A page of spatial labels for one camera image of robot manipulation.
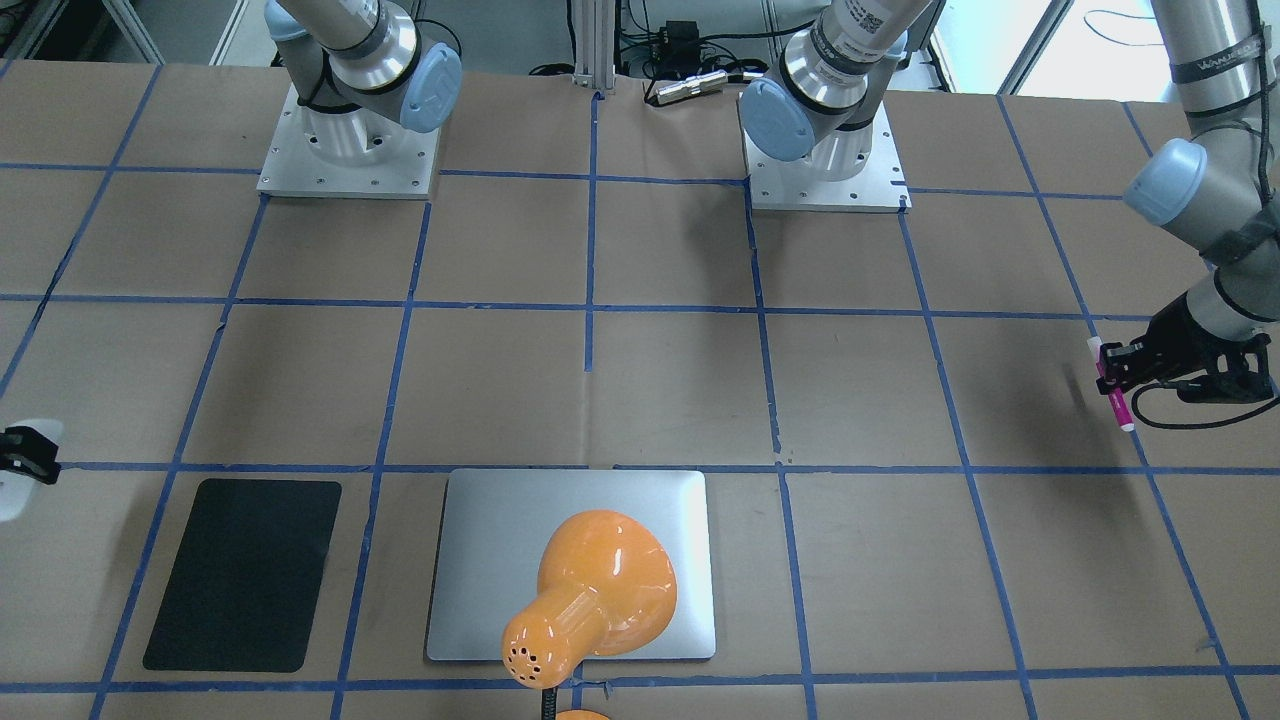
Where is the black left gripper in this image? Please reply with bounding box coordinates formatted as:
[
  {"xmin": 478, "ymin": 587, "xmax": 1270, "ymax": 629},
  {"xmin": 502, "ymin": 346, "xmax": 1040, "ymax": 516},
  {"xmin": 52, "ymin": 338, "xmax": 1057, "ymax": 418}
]
[{"xmin": 1103, "ymin": 293, "xmax": 1276, "ymax": 404}]

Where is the pink marker pen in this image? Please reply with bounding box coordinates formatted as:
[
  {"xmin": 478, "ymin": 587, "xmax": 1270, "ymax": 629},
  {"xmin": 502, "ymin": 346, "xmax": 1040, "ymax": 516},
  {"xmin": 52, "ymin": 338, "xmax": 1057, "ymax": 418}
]
[{"xmin": 1087, "ymin": 334, "xmax": 1137, "ymax": 433}]

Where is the white computer mouse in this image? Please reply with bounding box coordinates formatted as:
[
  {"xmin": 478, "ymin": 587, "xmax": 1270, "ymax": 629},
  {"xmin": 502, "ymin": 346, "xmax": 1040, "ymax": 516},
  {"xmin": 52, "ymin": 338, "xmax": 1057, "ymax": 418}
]
[{"xmin": 1, "ymin": 418, "xmax": 65, "ymax": 523}]

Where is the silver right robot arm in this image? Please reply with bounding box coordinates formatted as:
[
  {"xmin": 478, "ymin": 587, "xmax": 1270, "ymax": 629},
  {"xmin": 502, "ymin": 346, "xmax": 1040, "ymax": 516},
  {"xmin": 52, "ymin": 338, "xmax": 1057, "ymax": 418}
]
[{"xmin": 259, "ymin": 1, "xmax": 463, "ymax": 200}]

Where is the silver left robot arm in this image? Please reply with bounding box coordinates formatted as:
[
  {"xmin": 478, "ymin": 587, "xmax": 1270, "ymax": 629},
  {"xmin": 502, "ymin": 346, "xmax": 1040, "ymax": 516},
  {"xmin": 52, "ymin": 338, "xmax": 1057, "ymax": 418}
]
[{"xmin": 739, "ymin": 1, "xmax": 1277, "ymax": 404}]

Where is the black mousepad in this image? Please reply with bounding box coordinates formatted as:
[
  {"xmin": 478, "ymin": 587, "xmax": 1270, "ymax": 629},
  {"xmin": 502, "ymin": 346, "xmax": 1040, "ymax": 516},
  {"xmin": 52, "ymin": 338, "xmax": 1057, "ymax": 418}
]
[{"xmin": 142, "ymin": 478, "xmax": 342, "ymax": 673}]

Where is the silver closed laptop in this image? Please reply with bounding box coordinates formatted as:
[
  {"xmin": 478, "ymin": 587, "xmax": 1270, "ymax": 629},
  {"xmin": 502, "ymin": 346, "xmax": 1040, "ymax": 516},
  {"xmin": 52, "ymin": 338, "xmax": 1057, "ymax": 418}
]
[{"xmin": 424, "ymin": 468, "xmax": 717, "ymax": 673}]

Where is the orange desk lamp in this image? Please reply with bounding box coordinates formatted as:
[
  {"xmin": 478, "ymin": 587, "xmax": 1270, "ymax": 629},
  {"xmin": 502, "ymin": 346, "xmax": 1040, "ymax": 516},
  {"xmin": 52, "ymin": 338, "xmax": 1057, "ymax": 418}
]
[{"xmin": 500, "ymin": 509, "xmax": 678, "ymax": 719}]

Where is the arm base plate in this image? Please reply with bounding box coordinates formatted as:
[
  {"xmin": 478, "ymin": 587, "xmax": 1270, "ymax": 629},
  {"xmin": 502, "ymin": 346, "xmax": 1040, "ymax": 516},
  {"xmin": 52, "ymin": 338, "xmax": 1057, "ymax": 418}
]
[
  {"xmin": 257, "ymin": 87, "xmax": 442, "ymax": 201},
  {"xmin": 742, "ymin": 106, "xmax": 913, "ymax": 213}
]

